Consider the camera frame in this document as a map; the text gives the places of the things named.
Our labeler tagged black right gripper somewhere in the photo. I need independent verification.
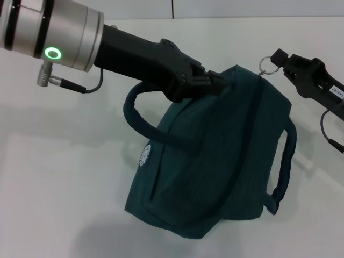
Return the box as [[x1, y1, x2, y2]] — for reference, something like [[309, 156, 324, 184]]
[[270, 48, 344, 120]]

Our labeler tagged dark teal fabric lunch bag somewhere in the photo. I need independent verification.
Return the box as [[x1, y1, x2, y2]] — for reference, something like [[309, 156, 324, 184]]
[[123, 55, 298, 232]]

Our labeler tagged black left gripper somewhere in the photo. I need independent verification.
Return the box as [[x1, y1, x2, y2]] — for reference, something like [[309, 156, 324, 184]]
[[94, 24, 226, 104]]

